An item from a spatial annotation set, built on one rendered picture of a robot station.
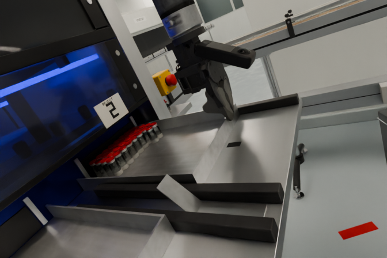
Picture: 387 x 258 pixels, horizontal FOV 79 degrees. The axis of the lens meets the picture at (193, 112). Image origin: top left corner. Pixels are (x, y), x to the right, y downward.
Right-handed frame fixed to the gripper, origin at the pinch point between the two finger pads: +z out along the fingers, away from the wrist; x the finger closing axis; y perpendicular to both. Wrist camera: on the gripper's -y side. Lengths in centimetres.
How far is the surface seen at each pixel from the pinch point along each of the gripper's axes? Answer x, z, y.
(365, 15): -82, 5, -34
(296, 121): 1.4, 3.8, -12.9
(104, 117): 10.1, -10.9, 26.7
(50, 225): 30.3, 2.3, 32.9
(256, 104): -6.3, 1.6, -3.8
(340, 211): -57, 92, -6
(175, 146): 5.5, 2.8, 14.8
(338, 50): -143, 34, -22
